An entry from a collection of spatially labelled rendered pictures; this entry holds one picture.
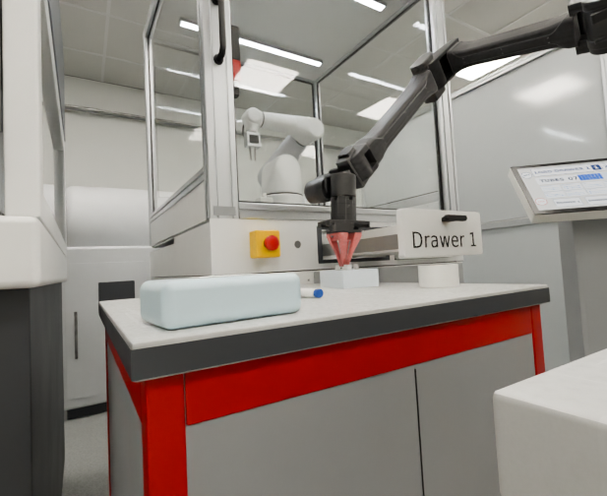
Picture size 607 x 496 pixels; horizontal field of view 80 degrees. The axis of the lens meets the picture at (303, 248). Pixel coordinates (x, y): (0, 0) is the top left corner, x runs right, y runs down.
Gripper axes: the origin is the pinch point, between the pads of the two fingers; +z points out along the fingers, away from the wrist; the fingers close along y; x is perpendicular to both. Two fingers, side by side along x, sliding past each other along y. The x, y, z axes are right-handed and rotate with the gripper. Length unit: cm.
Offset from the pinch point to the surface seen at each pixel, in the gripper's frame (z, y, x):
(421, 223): -8.8, -17.5, 5.0
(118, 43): -191, 70, -269
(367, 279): 3.5, -2.4, 5.7
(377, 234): -6.9, -11.7, -4.3
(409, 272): 3, -44, -33
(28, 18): -38, 58, 5
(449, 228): -8.1, -27.1, 3.5
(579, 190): -28, -115, -18
